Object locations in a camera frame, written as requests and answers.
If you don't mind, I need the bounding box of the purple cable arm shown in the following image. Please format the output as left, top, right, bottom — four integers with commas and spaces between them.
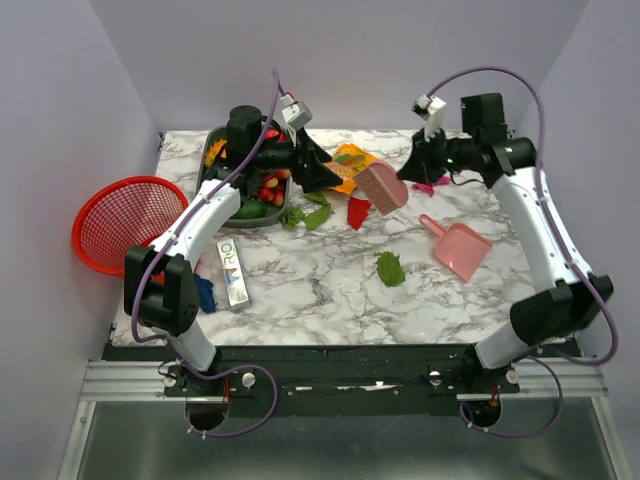
427, 65, 619, 439
130, 68, 288, 439

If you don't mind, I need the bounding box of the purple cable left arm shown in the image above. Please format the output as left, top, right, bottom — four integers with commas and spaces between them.
130, 68, 288, 439

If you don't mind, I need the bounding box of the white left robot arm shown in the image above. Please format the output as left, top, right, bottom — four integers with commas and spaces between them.
124, 95, 341, 395

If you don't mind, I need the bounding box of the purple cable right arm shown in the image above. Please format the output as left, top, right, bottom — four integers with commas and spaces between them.
427, 65, 619, 439

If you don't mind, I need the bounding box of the silver toothpaste box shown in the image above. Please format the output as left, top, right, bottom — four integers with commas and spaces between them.
216, 238, 251, 310

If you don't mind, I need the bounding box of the blue crumpled paper scrap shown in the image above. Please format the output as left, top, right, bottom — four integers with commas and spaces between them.
193, 273, 217, 314

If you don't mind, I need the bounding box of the toy pineapple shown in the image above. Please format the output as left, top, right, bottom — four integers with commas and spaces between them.
203, 139, 227, 168

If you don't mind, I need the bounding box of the red paper scrap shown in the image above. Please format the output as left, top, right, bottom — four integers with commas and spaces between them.
347, 196, 372, 231

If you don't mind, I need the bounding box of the dark green paper scrap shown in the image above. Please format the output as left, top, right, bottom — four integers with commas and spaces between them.
280, 192, 333, 231

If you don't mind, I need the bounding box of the magenta crumpled paper scrap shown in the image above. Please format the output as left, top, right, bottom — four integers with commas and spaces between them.
412, 176, 452, 198

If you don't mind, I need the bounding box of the toy cherries bunch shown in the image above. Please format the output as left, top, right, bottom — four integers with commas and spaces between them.
258, 170, 290, 208

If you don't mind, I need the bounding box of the green toy avocado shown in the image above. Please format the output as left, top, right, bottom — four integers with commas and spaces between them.
234, 199, 268, 220

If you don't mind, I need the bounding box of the pink hand brush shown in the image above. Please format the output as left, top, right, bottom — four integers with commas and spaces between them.
353, 161, 409, 215

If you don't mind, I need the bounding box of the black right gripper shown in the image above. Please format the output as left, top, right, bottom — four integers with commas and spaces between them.
398, 123, 478, 184

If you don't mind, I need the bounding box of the grey fruit tray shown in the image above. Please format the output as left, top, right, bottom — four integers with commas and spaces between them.
195, 126, 292, 229

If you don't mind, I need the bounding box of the aluminium frame rail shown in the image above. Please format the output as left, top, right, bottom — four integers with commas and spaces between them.
79, 361, 223, 404

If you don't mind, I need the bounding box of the red mesh waste basket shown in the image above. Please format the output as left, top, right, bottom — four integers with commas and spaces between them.
71, 176, 189, 278

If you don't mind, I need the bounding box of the red toy apple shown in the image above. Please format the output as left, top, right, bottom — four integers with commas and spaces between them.
265, 129, 287, 143

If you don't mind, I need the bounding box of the orange snack bag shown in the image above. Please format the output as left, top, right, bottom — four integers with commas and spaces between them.
325, 144, 377, 195

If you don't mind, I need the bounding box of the pink plastic dustpan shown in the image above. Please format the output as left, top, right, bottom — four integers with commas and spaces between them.
419, 214, 493, 283

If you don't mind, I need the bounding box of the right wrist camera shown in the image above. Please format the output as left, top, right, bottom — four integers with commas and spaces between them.
412, 94, 447, 142

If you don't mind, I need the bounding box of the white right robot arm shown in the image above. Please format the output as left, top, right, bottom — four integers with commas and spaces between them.
398, 93, 613, 392

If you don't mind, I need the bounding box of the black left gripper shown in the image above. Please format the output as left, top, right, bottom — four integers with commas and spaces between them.
252, 127, 344, 194

